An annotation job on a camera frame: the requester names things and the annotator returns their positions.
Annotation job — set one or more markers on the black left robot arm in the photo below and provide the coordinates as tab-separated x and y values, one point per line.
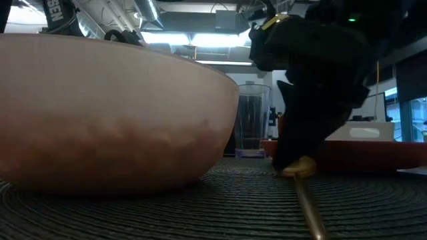
60	16

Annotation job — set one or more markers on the white board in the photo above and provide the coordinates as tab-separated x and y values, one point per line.
370	106

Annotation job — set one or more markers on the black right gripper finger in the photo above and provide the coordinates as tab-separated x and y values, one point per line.
320	123
290	133

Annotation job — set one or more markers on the black wall panel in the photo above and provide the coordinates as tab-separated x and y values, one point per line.
413	80

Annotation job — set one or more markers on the gold spoon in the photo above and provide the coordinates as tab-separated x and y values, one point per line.
308	206

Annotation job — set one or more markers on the clear drinking glass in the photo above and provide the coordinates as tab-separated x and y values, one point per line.
253	116

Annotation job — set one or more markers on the grey round placemat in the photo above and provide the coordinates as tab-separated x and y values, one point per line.
200	213

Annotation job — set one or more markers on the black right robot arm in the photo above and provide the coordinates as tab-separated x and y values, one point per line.
393	23

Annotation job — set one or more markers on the pink bowl of cereal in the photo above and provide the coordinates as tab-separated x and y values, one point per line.
100	116

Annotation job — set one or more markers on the red plate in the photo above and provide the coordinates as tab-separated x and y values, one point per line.
367	155

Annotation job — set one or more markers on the bright ceiling light panel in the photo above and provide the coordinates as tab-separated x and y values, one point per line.
217	40

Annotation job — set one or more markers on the silver spiral duct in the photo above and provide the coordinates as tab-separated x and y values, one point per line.
148	13

